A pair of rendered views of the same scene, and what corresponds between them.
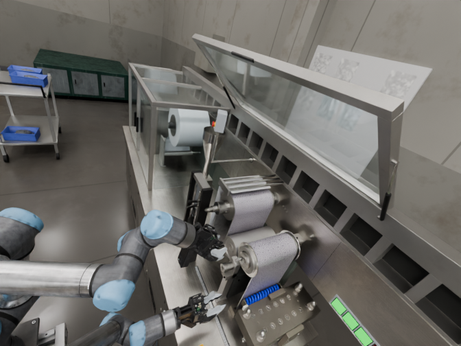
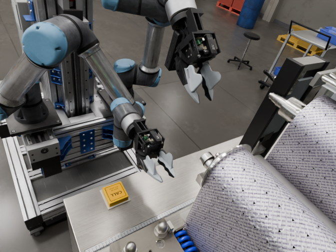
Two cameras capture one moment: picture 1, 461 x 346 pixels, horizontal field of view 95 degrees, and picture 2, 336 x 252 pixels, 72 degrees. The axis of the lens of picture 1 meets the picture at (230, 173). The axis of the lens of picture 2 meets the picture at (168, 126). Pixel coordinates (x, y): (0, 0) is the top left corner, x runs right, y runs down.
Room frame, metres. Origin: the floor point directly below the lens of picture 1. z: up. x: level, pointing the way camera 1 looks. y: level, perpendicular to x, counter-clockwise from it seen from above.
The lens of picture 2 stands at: (0.43, -0.54, 1.64)
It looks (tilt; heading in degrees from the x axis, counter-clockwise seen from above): 39 degrees down; 85
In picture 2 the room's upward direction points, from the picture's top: 14 degrees clockwise
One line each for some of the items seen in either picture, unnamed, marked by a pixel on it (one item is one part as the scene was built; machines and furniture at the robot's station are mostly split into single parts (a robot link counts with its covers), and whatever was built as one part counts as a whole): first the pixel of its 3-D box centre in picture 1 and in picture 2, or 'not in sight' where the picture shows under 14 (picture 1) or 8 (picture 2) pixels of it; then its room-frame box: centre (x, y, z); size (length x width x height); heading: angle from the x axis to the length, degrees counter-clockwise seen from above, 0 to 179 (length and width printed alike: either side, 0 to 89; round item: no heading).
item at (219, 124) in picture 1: (219, 121); not in sight; (1.08, 0.13, 1.66); 0.07 x 0.07 x 0.10; 10
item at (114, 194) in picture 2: not in sight; (115, 193); (0.35, -0.08, 0.91); 0.07 x 0.07 x 0.02; 36
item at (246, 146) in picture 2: (247, 259); (226, 167); (0.62, -0.18, 1.25); 0.15 x 0.01 x 0.15; 36
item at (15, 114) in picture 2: not in sight; (30, 106); (-0.18, 0.34, 0.87); 0.15 x 0.15 x 0.10
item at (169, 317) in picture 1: (169, 320); (134, 125); (0.37, 0.07, 1.11); 0.08 x 0.05 x 0.08; 36
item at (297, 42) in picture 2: not in sight; (304, 39); (3.85, 5.79, 0.19); 1.09 x 0.72 x 0.38; 133
